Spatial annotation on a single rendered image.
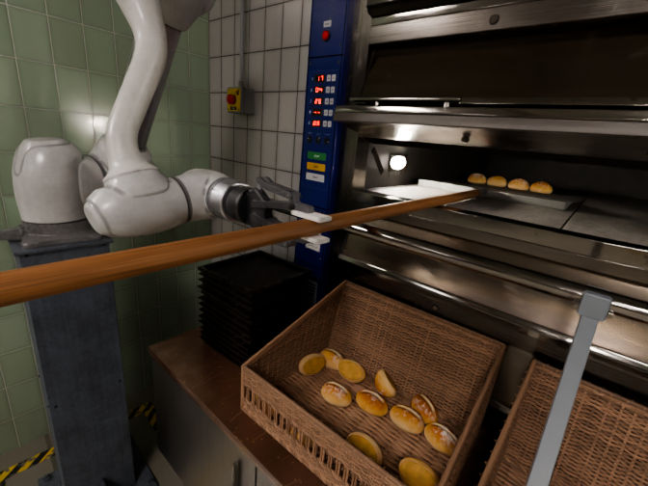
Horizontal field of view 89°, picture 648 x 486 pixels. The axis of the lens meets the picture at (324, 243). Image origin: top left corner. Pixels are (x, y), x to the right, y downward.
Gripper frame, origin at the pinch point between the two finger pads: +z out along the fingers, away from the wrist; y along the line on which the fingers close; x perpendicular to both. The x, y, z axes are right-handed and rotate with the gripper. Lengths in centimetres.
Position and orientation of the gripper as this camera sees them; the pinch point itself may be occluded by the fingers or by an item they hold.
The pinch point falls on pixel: (310, 226)
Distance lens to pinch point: 57.4
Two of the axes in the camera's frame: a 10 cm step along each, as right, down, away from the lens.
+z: 7.5, 2.7, -6.0
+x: -6.5, 1.7, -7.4
